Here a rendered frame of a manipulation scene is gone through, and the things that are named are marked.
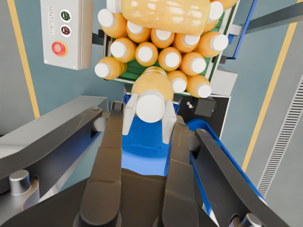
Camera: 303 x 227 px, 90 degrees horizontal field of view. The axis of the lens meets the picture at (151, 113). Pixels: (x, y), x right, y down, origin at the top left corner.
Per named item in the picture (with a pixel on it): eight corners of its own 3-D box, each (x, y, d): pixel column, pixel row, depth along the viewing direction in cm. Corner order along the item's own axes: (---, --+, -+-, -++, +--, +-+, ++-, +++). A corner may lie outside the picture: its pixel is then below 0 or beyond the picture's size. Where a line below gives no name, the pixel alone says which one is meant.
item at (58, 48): (53, 54, 44) (51, 54, 43) (53, 40, 42) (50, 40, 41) (66, 56, 44) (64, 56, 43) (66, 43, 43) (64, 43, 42)
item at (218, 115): (162, 196, 210) (162, 206, 196) (174, 89, 157) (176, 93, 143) (199, 198, 210) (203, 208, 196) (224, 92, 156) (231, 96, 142)
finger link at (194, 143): (176, 133, 13) (209, 140, 13) (172, 113, 18) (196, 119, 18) (172, 147, 14) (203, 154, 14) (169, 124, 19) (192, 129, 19)
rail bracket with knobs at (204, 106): (184, 105, 69) (189, 113, 59) (188, 89, 66) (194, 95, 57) (205, 109, 69) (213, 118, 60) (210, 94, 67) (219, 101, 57)
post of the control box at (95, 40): (126, 50, 145) (71, 39, 51) (126, 45, 143) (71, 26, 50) (130, 50, 145) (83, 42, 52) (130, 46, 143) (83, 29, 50)
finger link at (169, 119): (169, 117, 15) (176, 118, 15) (167, 98, 21) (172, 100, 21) (162, 143, 16) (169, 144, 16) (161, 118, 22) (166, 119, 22)
